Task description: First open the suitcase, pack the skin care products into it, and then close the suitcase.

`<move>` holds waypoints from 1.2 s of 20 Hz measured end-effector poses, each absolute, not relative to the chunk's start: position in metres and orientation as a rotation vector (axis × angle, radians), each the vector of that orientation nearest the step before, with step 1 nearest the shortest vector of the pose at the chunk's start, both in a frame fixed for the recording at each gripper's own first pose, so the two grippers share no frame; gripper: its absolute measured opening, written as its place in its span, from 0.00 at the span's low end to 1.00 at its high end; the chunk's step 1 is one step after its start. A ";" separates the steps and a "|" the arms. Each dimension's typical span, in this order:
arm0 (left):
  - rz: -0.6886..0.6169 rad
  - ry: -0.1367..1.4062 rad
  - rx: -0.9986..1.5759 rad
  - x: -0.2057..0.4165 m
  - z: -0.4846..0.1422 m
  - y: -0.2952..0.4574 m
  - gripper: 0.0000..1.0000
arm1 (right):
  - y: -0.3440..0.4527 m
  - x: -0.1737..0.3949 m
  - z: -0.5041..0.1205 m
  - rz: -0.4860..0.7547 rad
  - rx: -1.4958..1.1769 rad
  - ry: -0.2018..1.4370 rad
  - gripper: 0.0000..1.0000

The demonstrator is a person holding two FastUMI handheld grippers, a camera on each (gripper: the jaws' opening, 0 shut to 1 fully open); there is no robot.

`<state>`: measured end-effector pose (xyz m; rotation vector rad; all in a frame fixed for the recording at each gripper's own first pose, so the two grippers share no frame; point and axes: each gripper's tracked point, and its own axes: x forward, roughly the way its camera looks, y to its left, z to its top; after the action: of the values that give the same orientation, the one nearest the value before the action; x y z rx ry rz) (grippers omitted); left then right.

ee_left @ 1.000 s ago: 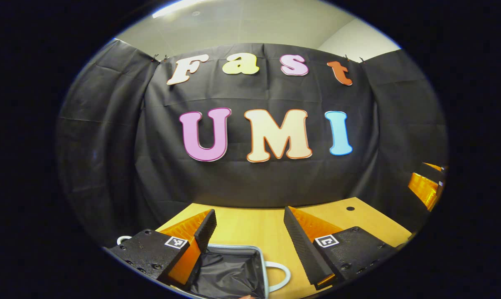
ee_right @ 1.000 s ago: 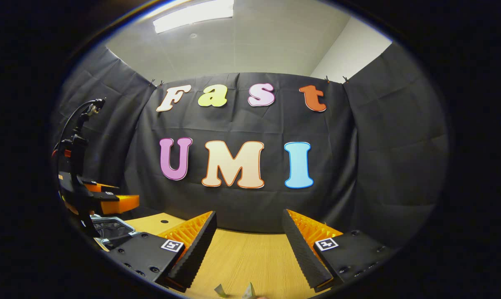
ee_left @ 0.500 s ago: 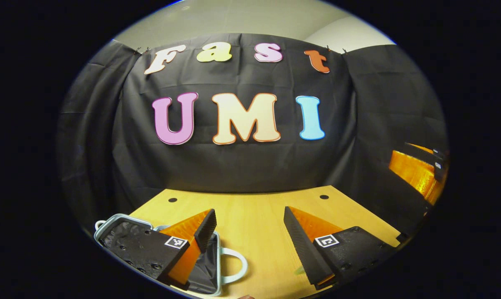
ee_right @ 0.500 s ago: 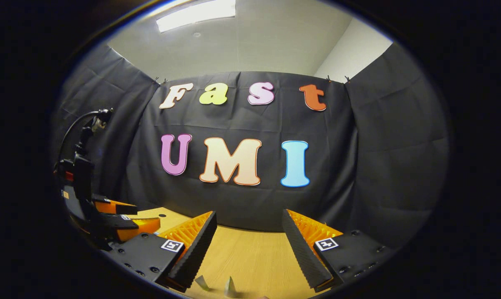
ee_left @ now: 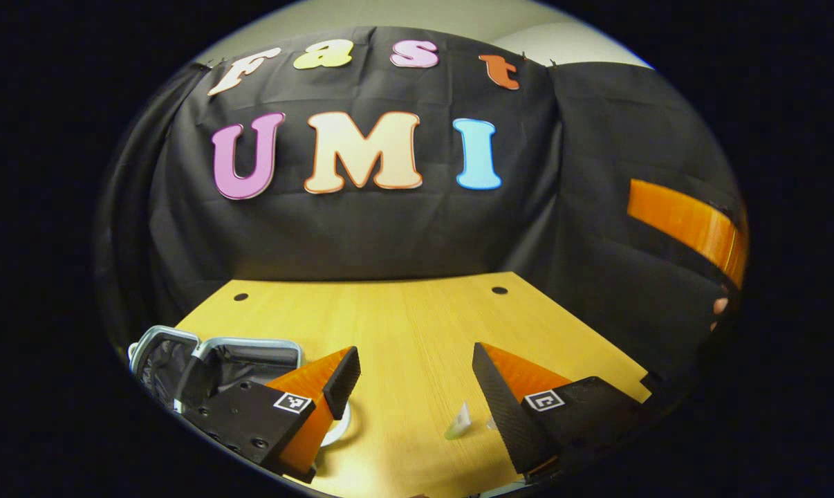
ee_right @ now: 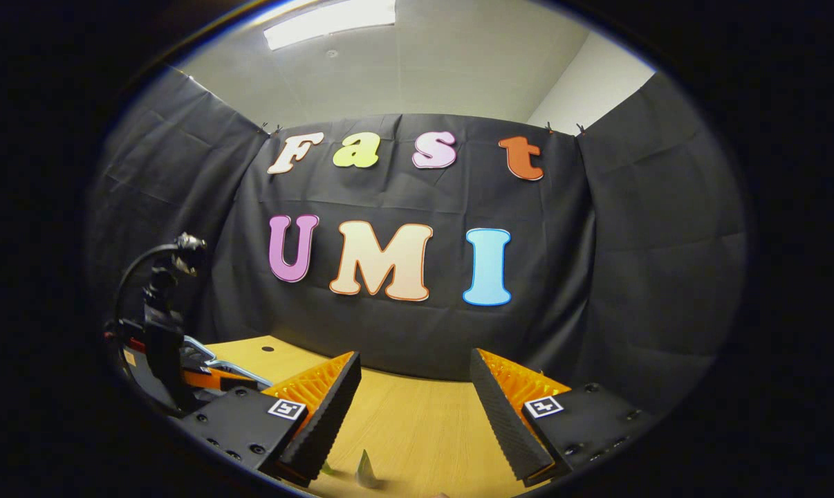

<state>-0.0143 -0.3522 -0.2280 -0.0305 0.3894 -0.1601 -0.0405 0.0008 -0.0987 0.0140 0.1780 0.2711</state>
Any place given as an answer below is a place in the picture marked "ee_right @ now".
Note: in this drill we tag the ceiling light panel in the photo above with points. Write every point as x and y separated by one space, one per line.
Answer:
327 21

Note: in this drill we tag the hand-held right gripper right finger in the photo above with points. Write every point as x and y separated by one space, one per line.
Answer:
500 415

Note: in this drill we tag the white and green tube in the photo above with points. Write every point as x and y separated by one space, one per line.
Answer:
366 474

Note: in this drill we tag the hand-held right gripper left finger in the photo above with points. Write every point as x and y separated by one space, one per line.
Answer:
330 415

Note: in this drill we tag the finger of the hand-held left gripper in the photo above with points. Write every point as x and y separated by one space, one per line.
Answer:
206 378

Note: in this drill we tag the black backdrop cloth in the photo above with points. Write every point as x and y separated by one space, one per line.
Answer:
389 194

